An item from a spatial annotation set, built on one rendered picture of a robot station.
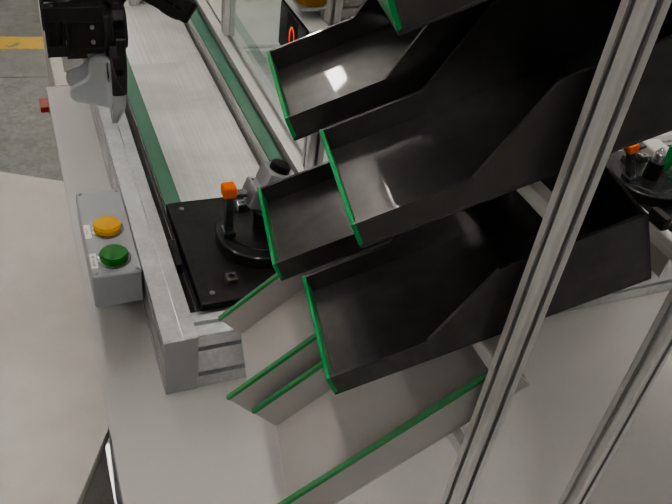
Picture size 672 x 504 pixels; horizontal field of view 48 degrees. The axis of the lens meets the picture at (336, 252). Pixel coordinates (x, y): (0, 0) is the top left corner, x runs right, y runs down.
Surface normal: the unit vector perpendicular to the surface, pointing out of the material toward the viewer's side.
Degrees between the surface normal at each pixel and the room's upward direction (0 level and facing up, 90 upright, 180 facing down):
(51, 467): 0
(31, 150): 0
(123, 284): 90
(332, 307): 25
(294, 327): 45
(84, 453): 0
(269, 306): 90
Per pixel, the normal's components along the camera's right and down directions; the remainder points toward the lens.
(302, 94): -0.31, -0.69
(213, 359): 0.36, 0.62
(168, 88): 0.11, -0.77
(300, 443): -0.61, -0.52
